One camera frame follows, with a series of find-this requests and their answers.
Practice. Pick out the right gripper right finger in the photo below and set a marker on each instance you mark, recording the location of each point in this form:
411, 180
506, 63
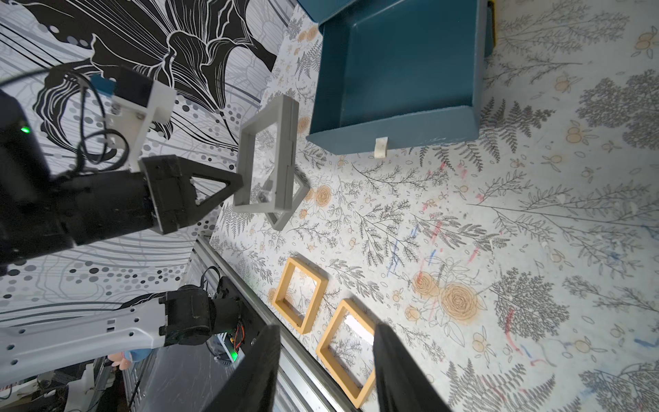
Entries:
401, 384

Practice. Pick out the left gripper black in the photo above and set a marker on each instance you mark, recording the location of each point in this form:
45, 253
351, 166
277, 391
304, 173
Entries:
183, 192

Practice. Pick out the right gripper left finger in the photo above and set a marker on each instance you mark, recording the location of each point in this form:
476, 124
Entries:
252, 386

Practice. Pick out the yellow brooch box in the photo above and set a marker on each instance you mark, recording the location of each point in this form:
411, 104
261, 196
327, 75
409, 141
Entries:
346, 350
301, 317

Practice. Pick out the teal drawer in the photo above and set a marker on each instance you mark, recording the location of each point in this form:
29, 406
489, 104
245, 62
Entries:
409, 72

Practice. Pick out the teal drawer cabinet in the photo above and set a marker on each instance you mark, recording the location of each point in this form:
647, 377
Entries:
321, 11

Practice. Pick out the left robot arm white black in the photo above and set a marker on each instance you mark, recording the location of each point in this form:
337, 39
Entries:
88, 256

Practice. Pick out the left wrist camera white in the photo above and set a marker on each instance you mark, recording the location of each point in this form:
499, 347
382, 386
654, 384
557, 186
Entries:
136, 102

